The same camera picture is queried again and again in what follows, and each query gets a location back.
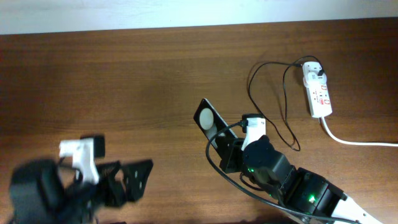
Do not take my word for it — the black Galaxy smartphone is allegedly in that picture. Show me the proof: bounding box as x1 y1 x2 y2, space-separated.
193 98 237 157

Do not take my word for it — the black charger cable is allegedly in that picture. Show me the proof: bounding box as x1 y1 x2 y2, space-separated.
246 55 325 152

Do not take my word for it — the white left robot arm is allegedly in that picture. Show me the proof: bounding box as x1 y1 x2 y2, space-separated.
9 159 154 223

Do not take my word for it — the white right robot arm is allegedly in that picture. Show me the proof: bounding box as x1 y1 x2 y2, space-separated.
215 136 378 223

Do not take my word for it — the white charger adapter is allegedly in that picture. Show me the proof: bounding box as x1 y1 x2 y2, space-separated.
302 62 327 88

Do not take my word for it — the white power strip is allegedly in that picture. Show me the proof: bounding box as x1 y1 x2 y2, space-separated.
305 84 332 118

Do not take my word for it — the white power strip cord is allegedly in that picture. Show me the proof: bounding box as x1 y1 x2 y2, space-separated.
319 116 398 147

